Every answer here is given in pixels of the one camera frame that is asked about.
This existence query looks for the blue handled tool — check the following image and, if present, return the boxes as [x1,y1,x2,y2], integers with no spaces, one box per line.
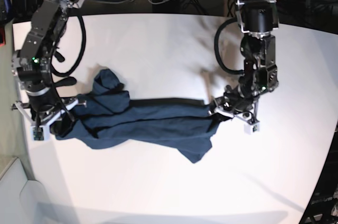
[4,0,12,14]

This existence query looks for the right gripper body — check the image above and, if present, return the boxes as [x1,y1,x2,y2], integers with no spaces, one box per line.
[11,97,87,134]

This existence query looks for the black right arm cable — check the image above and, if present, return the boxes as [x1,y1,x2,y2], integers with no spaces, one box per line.
[50,14,88,78]

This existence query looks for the dark blue t-shirt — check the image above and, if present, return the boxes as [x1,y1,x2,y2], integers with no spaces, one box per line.
[51,69,229,163]

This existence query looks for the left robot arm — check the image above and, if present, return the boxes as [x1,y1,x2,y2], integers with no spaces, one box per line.
[209,0,279,125]

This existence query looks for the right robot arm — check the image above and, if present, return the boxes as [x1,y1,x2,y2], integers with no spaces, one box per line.
[12,0,86,141]

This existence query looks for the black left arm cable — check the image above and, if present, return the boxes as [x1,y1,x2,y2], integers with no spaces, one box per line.
[215,17,245,76]

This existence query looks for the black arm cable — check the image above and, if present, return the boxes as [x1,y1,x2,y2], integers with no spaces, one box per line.
[215,17,245,76]
[50,14,88,78]

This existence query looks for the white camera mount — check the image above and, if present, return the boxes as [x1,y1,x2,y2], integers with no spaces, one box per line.
[208,96,260,135]
[11,97,87,141]

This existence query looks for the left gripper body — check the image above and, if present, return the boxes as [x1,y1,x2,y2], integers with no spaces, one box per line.
[208,85,260,124]

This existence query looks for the red clamp at table edge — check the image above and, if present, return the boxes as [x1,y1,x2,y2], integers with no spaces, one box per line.
[0,27,6,47]

